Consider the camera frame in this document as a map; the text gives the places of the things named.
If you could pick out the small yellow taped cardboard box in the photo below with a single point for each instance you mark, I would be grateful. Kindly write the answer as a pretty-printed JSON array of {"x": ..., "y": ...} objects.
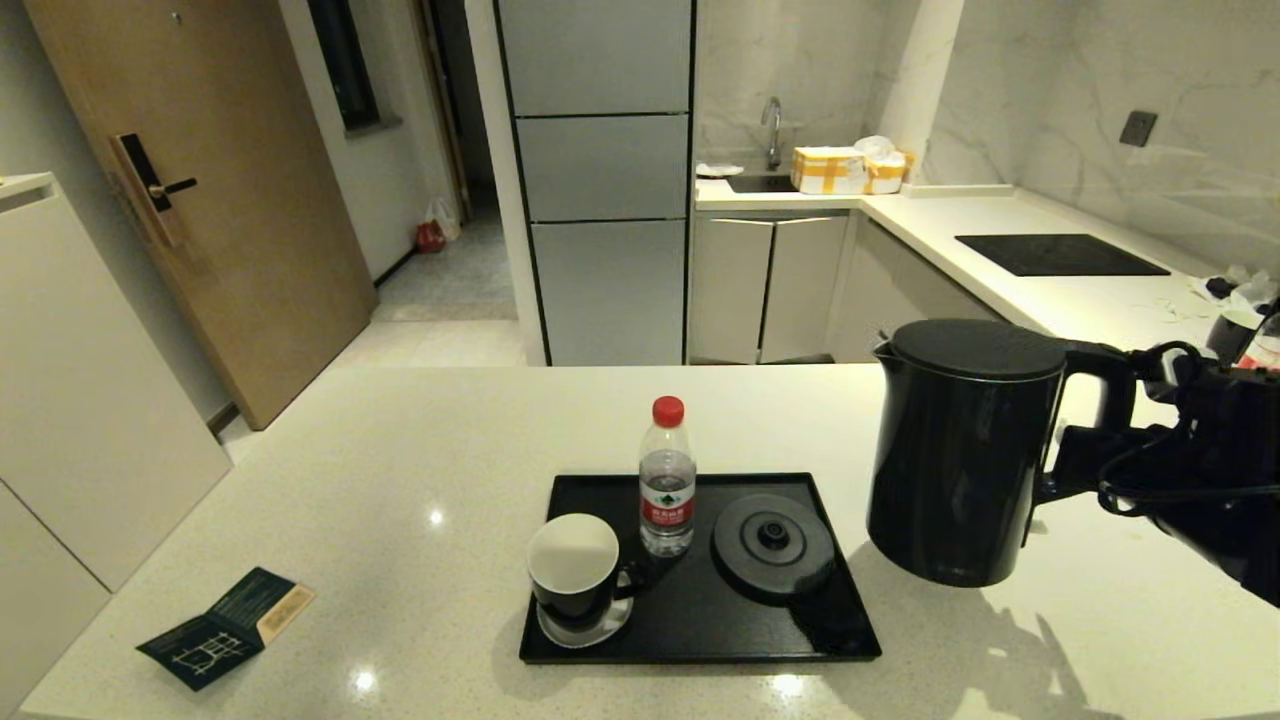
[{"x": 888, "y": 177}]

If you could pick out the white round saucer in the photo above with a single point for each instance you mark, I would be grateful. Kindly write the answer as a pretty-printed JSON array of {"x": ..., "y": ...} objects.
[{"x": 575, "y": 637}]

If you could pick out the white crumpled plastic bag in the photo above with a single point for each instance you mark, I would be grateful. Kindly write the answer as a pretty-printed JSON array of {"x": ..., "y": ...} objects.
[{"x": 878, "y": 146}]

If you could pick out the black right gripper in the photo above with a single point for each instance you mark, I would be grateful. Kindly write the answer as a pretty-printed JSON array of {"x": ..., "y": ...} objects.
[{"x": 1220, "y": 420}]

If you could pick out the clear bottle with red label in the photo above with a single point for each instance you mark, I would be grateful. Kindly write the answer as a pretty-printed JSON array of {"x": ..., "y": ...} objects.
[{"x": 1265, "y": 345}]

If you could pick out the black mug white rim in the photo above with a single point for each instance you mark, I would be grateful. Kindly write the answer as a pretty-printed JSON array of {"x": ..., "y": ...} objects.
[{"x": 1232, "y": 325}]

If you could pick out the black round kettle base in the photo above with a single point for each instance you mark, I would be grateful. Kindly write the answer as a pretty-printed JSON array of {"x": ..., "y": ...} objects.
[{"x": 770, "y": 565}]

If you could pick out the dark narrow window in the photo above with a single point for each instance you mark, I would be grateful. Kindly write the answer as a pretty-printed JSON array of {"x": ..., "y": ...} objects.
[{"x": 345, "y": 60}]

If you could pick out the grey lower cabinet door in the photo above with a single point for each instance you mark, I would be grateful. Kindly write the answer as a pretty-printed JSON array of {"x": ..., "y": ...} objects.
[
  {"x": 728, "y": 288},
  {"x": 800, "y": 283}
]

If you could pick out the black induction cooktop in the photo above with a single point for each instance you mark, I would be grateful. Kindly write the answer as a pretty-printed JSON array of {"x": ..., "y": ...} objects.
[{"x": 1062, "y": 255}]

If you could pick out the water bottle with red cap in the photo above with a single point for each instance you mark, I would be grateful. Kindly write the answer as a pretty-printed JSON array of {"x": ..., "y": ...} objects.
[{"x": 668, "y": 500}]

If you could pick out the black cup white inside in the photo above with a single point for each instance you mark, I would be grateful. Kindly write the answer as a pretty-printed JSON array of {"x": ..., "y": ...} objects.
[{"x": 578, "y": 598}]

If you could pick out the black gold door lock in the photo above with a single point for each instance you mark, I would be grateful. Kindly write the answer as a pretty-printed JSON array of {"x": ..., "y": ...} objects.
[{"x": 150, "y": 187}]

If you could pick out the chrome sink faucet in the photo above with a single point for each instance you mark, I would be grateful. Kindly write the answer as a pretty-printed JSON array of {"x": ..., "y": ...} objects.
[{"x": 773, "y": 147}]

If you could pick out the crumpled white tissue pile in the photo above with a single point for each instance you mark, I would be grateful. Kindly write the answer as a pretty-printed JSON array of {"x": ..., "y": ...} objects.
[{"x": 1248, "y": 290}]

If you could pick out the large yellow taped cardboard box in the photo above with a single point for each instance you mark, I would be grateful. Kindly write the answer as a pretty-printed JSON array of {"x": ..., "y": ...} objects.
[{"x": 826, "y": 171}]

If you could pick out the black rectangular tray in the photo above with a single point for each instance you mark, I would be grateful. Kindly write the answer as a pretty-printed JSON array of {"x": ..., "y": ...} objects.
[{"x": 700, "y": 625}]

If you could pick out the grey drawer cabinet front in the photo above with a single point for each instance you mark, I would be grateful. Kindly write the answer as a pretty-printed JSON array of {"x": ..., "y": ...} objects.
[{"x": 900, "y": 270}]

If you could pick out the black electric kettle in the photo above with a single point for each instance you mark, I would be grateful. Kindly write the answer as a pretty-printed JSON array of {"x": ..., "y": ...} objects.
[{"x": 950, "y": 470}]

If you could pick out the small white dish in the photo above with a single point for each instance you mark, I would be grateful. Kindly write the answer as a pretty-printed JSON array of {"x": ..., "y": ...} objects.
[{"x": 718, "y": 169}]

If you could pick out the dark kitchen sink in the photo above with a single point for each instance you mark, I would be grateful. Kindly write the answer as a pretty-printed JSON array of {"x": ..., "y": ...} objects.
[{"x": 760, "y": 183}]

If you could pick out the tall grey cabinet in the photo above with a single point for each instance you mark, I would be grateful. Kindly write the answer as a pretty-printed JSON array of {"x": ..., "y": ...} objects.
[{"x": 600, "y": 170}]

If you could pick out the white side cabinet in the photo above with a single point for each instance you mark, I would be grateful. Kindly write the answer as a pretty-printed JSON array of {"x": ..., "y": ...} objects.
[{"x": 80, "y": 400}]

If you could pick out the dark wall socket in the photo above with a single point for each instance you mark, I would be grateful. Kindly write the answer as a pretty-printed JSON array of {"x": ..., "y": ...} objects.
[{"x": 1139, "y": 128}]

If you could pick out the red bag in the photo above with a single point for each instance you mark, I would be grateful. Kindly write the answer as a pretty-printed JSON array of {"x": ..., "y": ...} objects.
[{"x": 430, "y": 237}]

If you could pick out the brown wooden door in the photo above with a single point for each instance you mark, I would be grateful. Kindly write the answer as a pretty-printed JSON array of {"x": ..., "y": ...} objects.
[{"x": 250, "y": 200}]

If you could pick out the dark green folded leaflet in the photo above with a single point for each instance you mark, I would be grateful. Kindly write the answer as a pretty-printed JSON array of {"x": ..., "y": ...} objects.
[{"x": 220, "y": 640}]

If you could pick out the white plastic shopping bag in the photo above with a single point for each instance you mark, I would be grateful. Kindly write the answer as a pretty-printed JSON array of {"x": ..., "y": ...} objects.
[{"x": 447, "y": 217}]

